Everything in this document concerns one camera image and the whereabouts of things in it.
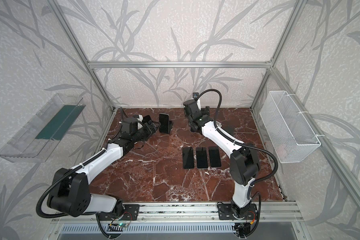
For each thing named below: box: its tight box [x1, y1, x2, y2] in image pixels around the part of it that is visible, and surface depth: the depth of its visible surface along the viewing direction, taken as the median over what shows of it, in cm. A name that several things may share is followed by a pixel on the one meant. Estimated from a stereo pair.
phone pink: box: [208, 146, 222, 168], surface depth 95 cm
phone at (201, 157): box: [196, 147, 208, 169], surface depth 93 cm
